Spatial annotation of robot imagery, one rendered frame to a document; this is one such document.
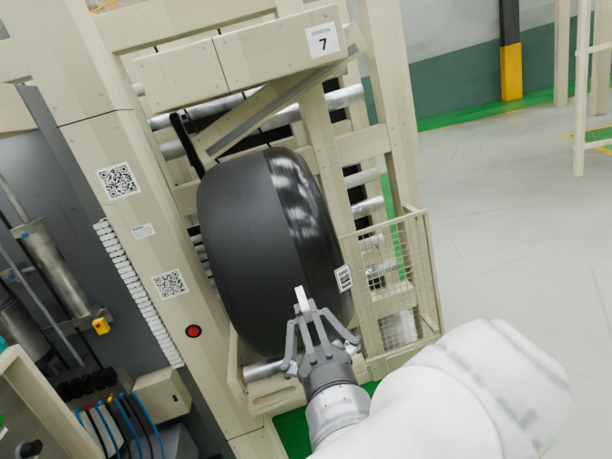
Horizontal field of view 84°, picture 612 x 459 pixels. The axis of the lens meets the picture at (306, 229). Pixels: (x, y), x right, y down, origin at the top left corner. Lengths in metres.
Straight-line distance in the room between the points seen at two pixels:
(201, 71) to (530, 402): 1.04
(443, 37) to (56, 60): 9.48
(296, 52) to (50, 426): 1.15
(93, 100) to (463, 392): 0.84
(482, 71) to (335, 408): 9.95
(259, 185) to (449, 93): 9.41
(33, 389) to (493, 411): 0.91
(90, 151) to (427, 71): 9.40
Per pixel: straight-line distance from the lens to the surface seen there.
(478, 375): 0.31
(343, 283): 0.78
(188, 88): 1.12
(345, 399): 0.46
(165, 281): 0.98
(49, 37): 0.93
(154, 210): 0.91
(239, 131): 1.24
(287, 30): 1.13
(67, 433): 1.08
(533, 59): 10.54
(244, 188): 0.79
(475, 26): 10.15
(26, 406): 1.03
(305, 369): 0.54
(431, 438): 0.26
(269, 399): 1.09
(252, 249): 0.73
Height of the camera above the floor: 1.59
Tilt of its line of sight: 22 degrees down
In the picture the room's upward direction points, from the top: 17 degrees counter-clockwise
